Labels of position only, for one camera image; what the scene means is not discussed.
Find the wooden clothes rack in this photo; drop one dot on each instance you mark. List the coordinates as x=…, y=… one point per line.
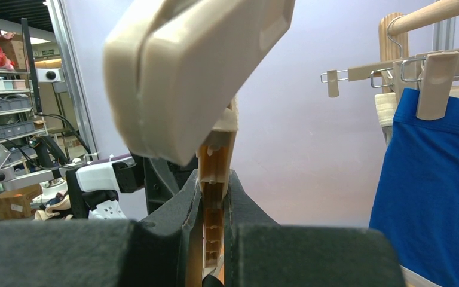
x=393, y=29

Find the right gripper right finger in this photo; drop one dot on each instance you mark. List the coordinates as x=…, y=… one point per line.
x=261, y=252

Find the blue underwear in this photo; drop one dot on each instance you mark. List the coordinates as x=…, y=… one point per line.
x=416, y=205

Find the grey white underwear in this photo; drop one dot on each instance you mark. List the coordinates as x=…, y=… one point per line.
x=385, y=106

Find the beige hanger with blue underwear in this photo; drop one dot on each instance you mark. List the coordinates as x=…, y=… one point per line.
x=435, y=75

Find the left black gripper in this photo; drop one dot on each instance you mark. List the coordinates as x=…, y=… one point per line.
x=160, y=178

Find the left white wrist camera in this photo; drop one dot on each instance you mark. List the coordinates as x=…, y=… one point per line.
x=99, y=190

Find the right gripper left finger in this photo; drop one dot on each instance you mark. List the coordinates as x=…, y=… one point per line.
x=164, y=249

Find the beige hanger with black underwear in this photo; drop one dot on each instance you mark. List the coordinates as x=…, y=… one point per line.
x=172, y=70

